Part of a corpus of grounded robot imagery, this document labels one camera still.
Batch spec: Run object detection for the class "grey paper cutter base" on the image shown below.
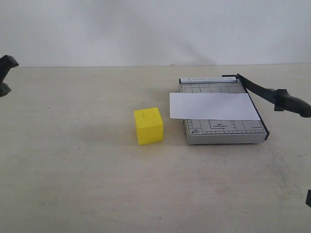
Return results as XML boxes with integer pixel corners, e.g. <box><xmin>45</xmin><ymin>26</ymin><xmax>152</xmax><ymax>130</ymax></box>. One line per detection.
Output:
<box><xmin>179</xmin><ymin>75</ymin><xmax>270</xmax><ymax>145</ymax></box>

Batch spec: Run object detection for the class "white paper sheet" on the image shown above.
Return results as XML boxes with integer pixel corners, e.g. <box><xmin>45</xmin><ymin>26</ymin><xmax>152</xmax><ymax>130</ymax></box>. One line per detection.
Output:
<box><xmin>170</xmin><ymin>93</ymin><xmax>260</xmax><ymax>120</ymax></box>

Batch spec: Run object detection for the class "yellow foam cube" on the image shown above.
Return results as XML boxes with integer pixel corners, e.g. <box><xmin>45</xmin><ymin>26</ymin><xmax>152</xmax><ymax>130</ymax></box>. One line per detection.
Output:
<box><xmin>134</xmin><ymin>107</ymin><xmax>164</xmax><ymax>145</ymax></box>

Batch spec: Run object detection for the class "black cutter blade arm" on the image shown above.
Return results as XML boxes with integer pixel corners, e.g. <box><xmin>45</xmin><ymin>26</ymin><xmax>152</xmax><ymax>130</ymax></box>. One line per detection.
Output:
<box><xmin>222</xmin><ymin>74</ymin><xmax>311</xmax><ymax>118</ymax></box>

